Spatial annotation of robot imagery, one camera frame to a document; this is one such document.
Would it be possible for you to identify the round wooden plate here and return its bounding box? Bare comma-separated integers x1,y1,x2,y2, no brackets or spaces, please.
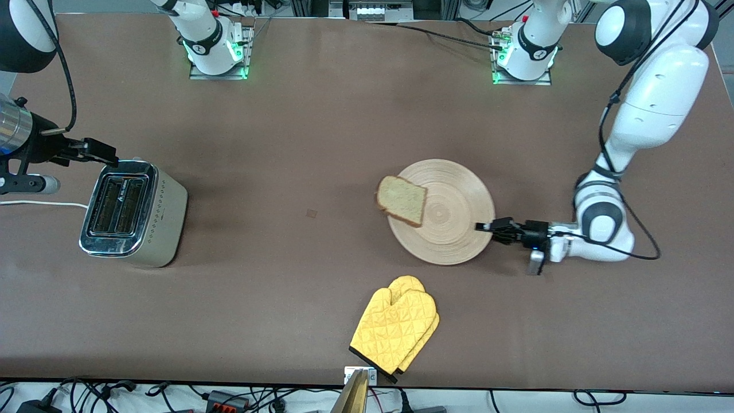
387,159,496,266

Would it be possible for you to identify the slice of brown bread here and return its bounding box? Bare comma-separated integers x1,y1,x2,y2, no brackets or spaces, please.
376,176,428,229

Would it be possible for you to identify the silver two-slot toaster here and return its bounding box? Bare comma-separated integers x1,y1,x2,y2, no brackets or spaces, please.
79,158,189,269

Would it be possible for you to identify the yellow quilted oven mitt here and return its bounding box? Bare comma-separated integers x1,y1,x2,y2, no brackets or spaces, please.
388,275,441,385
349,286,438,384

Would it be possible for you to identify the grey power strip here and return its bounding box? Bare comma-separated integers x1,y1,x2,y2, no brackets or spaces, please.
347,0,415,22

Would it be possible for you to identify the black power adapter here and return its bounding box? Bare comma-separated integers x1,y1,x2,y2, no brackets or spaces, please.
16,399,63,413

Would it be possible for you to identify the black orange connector block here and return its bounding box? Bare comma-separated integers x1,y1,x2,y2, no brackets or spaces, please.
205,390,251,411

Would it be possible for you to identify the white toaster power cable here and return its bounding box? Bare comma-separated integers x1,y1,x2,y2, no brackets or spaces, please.
0,200,90,211

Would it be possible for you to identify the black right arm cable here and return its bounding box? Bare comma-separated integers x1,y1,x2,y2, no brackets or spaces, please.
26,0,77,135

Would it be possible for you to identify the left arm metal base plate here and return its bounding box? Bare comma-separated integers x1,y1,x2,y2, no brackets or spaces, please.
491,29,555,87

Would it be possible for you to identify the black looped cable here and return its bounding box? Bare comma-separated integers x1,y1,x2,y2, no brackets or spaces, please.
573,389,627,406

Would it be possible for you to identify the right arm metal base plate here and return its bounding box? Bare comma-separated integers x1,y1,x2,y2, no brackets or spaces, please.
189,26,253,81

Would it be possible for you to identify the white table edge bracket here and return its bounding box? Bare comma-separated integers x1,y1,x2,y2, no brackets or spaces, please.
344,366,378,386

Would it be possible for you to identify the black cable on table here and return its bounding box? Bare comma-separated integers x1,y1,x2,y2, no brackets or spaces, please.
396,17,506,50

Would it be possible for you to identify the gold metal camera stand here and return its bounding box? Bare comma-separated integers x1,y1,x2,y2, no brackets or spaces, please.
330,368,369,413

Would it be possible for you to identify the black tangled cable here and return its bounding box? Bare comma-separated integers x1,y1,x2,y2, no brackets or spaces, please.
57,376,138,413

